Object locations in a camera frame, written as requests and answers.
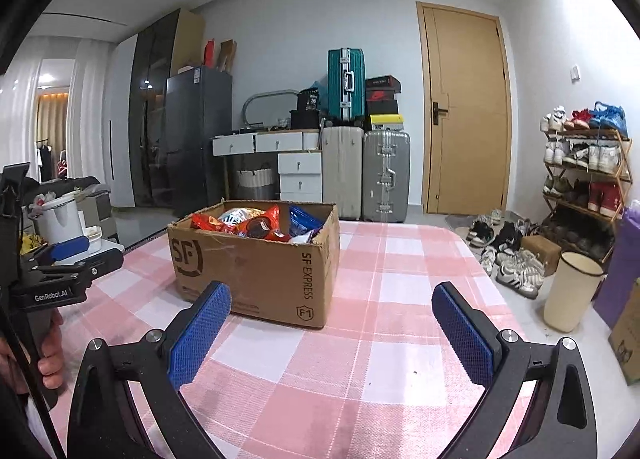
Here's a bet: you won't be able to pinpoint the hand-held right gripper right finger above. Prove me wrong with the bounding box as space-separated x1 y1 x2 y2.
432 281 600 459

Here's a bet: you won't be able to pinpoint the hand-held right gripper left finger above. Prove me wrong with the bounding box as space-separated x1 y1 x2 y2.
66 280 233 459

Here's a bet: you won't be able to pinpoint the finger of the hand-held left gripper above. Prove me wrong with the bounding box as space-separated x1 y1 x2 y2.
32 235 93 268
27 247 125 285

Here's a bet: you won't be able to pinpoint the brown cardboard box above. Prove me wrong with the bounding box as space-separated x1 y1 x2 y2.
167 199 341 330

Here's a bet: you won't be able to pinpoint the large red chips bag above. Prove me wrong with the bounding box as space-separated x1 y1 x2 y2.
191 206 263 236

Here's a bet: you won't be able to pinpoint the red cookie packet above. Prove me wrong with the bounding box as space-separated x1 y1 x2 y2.
235 206 292 243

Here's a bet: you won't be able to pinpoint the blue cookie packet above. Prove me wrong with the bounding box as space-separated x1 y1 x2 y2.
287 206 326 244

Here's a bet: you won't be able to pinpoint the person's left hand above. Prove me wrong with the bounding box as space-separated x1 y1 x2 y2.
0 311 65 394

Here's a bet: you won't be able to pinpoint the scattered pile of sneakers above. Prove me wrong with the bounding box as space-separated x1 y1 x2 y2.
465 209 549 300

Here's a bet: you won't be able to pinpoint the pink checked tablecloth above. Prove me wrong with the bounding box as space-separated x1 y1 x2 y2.
47 219 553 459

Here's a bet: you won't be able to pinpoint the cream waste bin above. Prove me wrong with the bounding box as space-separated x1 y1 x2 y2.
543 251 606 333

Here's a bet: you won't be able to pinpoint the grey doormat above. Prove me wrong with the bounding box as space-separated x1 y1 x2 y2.
444 212 477 231

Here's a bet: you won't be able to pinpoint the small brown shoe box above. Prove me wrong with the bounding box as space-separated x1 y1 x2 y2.
520 234 563 276

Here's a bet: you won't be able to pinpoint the white sheer curtain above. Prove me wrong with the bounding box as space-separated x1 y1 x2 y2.
0 46 42 175
67 36 117 190

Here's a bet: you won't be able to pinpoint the dark glass cabinet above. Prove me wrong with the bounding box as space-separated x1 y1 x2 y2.
128 8 182 212

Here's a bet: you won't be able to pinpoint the woven laundry basket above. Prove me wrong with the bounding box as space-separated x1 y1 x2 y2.
234 168 275 203

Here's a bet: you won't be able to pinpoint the grey refrigerator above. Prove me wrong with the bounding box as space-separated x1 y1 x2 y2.
159 66 234 218

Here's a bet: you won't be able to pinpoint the purple bag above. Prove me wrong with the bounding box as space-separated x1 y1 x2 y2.
592 206 640 331

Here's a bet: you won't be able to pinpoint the silver suitcase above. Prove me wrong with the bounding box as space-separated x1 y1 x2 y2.
362 130 412 224

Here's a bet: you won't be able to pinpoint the white drawer dresser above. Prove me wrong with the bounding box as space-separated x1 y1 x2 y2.
212 130 324 206

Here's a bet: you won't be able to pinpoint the cream suitcase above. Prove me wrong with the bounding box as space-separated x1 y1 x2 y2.
321 125 365 221

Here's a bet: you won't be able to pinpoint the wooden door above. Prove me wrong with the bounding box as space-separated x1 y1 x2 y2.
415 1 513 216

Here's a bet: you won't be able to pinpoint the wooden shoe rack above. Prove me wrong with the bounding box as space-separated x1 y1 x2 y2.
541 126 634 261

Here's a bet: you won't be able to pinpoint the rows of racked shoes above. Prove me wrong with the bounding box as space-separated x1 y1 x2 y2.
540 106 628 250

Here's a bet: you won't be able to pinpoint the yellow and black shoe box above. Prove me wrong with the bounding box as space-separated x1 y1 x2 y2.
367 114 405 133

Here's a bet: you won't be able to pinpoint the oval vanity mirror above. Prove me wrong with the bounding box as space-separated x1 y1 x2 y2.
243 88 299 133

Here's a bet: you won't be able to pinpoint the flat cardboard sheet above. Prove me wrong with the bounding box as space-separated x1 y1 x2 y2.
171 8 207 76

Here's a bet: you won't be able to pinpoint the brown cardboard piece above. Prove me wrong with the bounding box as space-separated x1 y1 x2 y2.
217 39 239 75

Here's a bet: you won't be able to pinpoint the black printed bag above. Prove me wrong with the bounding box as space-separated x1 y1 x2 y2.
295 89 321 113

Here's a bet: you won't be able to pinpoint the blue plastic bag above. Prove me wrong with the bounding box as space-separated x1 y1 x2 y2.
309 80 332 114

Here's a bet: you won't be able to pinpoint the teal suitcase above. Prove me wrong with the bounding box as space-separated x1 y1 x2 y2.
327 48 367 123

